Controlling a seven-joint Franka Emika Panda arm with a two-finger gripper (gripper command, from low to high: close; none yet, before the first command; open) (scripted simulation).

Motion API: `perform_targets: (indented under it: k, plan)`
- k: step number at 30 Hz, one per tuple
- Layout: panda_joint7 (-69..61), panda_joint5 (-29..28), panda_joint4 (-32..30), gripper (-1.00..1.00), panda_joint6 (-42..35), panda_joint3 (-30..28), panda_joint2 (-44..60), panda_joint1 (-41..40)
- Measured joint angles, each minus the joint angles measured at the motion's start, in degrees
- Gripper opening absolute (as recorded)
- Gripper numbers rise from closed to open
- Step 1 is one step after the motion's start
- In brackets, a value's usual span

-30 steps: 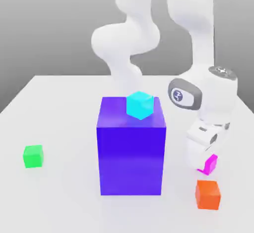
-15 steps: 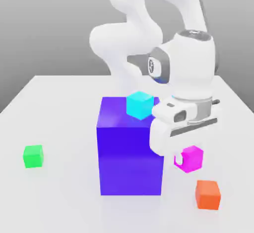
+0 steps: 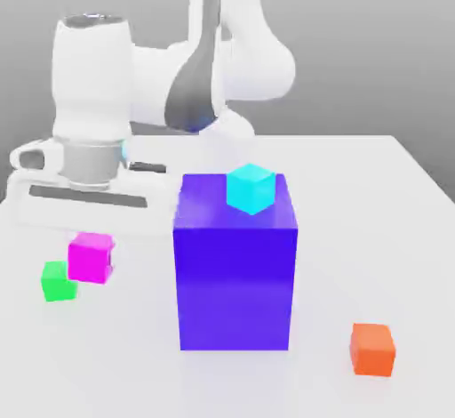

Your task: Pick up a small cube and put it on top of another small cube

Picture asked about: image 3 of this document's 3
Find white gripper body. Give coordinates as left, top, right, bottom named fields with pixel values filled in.
left=5, top=171, right=180, bottom=240

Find small magenta cube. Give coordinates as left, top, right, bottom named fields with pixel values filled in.
left=67, top=231, right=116, bottom=286

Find small green cube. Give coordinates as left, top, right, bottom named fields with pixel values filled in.
left=40, top=260, right=79, bottom=303

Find small cyan cube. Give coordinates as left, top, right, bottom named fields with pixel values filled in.
left=225, top=162, right=277, bottom=217

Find small orange cube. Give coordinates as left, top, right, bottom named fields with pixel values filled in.
left=348, top=322, right=396, bottom=379

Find large blue box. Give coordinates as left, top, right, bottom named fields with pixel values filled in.
left=172, top=173, right=299, bottom=352

